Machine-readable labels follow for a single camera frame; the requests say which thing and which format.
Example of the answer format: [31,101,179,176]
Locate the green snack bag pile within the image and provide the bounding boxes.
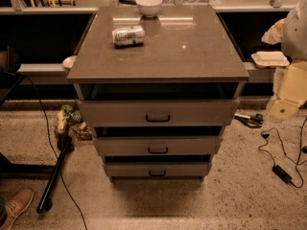
[55,104,92,141]

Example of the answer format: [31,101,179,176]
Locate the white bowl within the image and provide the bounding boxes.
[136,0,162,17]

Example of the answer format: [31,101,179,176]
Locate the grey middle drawer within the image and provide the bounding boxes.
[94,136,222,156]

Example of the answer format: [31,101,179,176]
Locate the white takeout container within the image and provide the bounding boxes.
[251,51,290,68]

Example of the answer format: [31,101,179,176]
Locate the black power adapter cable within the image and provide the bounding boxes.
[257,116,307,189]

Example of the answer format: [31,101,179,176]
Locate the grey top drawer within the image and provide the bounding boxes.
[79,100,239,127]

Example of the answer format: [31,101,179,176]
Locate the grey drawer cabinet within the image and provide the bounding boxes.
[66,4,250,184]

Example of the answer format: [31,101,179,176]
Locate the white plate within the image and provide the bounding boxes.
[62,56,76,69]

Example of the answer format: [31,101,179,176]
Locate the black table leg bar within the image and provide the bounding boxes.
[36,137,72,214]

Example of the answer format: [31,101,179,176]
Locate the crushed silver green can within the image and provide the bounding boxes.
[112,26,145,46]

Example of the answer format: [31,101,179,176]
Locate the black floor cable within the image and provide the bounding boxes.
[18,74,89,230]

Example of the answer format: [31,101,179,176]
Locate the crumpled white paper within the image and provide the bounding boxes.
[261,19,285,45]

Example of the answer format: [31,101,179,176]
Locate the grey bottom drawer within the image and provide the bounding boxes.
[104,162,211,177]

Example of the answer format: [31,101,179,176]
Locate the tan leather shoe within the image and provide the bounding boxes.
[0,188,34,230]

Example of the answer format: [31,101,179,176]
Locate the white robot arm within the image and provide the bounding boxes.
[267,0,307,121]

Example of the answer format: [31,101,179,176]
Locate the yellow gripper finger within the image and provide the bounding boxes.
[268,61,307,121]

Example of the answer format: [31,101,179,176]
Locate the black scissors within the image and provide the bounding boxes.
[234,113,264,128]

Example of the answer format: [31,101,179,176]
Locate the grey drawer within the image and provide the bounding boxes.
[79,100,239,127]
[94,136,222,156]
[104,162,211,177]

